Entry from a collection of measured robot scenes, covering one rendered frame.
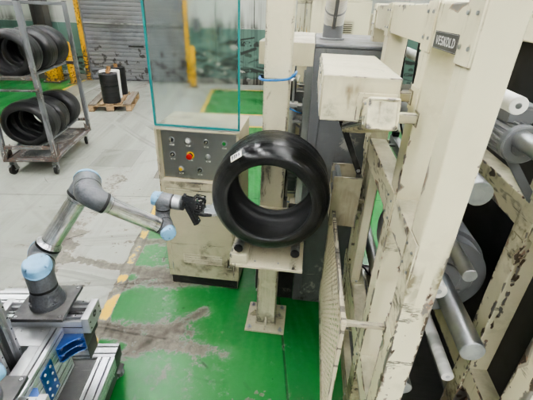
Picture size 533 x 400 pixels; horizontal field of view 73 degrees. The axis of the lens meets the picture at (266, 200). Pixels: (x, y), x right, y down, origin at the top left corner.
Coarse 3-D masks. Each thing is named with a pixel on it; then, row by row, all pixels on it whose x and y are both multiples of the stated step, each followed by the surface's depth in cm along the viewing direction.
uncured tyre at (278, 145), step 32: (224, 160) 163; (256, 160) 156; (288, 160) 155; (320, 160) 169; (224, 192) 165; (320, 192) 160; (224, 224) 175; (256, 224) 197; (288, 224) 196; (320, 224) 171
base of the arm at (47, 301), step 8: (56, 288) 165; (32, 296) 160; (40, 296) 160; (48, 296) 162; (56, 296) 164; (64, 296) 169; (32, 304) 161; (40, 304) 161; (48, 304) 162; (56, 304) 164; (40, 312) 162
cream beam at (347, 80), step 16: (320, 64) 144; (336, 64) 134; (352, 64) 136; (368, 64) 138; (384, 64) 139; (320, 80) 130; (336, 80) 114; (352, 80) 113; (368, 80) 113; (384, 80) 112; (400, 80) 112; (320, 96) 118; (336, 96) 116; (352, 96) 116; (368, 96) 115; (384, 96) 114; (320, 112) 119; (336, 112) 118; (352, 112) 118
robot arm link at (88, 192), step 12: (84, 180) 156; (84, 192) 153; (96, 192) 154; (84, 204) 155; (96, 204) 154; (108, 204) 156; (120, 204) 161; (120, 216) 162; (132, 216) 164; (144, 216) 168; (156, 216) 174; (144, 228) 171; (156, 228) 172; (168, 228) 173
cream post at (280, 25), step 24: (288, 0) 159; (288, 24) 164; (288, 48) 169; (264, 72) 175; (288, 72) 174; (264, 96) 180; (288, 96) 179; (264, 120) 186; (288, 120) 193; (264, 168) 198; (264, 192) 205; (264, 288) 238; (264, 312) 248
